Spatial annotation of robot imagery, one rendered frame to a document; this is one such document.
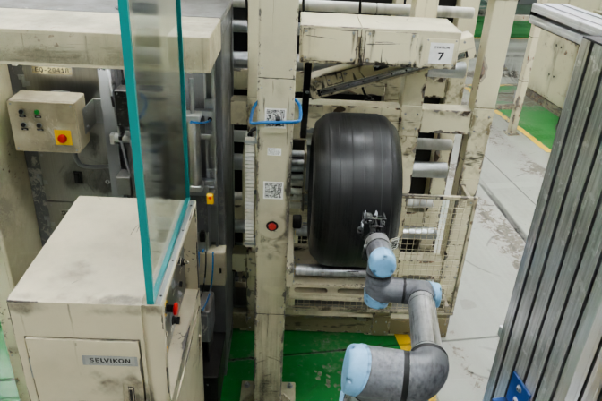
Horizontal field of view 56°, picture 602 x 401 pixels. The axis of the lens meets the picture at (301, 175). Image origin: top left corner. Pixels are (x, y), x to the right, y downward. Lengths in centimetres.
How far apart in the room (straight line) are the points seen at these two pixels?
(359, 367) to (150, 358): 61
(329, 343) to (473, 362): 78
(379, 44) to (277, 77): 46
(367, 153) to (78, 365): 111
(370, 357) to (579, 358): 43
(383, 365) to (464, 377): 193
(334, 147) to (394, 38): 50
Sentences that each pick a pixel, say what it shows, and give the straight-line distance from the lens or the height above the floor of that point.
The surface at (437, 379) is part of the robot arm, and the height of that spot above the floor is 128.
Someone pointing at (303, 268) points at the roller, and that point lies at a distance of 225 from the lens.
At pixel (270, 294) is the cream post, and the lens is 243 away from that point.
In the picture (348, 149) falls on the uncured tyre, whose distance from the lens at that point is 198.
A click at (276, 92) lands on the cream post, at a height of 160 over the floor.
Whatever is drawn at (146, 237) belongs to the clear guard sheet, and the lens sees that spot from 143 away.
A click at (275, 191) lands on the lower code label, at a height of 121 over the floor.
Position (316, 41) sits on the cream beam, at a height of 172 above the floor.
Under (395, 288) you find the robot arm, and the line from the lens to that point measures 171.
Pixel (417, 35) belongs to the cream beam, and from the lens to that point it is 224.
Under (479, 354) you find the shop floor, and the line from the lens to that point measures 342.
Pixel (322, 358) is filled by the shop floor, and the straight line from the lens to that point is 320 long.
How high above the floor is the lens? 225
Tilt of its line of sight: 27 degrees down
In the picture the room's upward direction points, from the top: 3 degrees clockwise
